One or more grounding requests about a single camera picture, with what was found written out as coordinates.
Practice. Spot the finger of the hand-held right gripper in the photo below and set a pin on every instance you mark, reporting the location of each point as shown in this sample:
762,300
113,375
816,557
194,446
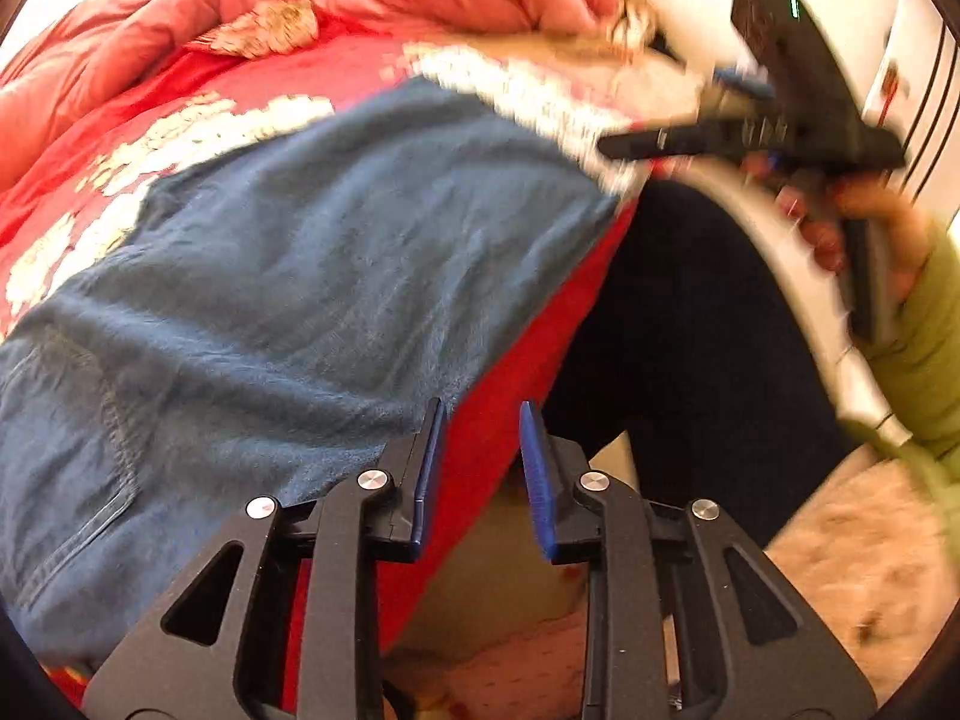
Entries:
742,82
660,142

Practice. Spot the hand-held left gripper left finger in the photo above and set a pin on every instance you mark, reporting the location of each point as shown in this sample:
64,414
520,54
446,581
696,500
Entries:
426,469

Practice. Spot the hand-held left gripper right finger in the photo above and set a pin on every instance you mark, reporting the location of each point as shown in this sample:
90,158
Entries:
534,469

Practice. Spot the blue denim pants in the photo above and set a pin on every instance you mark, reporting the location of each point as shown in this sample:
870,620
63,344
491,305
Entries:
300,277

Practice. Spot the person's right forearm green sleeve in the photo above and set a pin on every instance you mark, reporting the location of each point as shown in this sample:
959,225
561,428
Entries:
930,360

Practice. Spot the person's right hand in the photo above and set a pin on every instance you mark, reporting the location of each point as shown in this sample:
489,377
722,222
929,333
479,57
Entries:
896,229

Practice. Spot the white cabinet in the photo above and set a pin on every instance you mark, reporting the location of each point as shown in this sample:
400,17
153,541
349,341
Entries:
919,37

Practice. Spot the person's dark trouser leg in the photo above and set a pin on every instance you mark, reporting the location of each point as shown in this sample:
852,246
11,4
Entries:
697,330

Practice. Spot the beige fluffy rug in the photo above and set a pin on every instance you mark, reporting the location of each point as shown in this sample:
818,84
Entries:
855,562

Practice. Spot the red floral blanket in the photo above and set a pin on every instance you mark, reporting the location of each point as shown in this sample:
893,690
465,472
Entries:
150,82

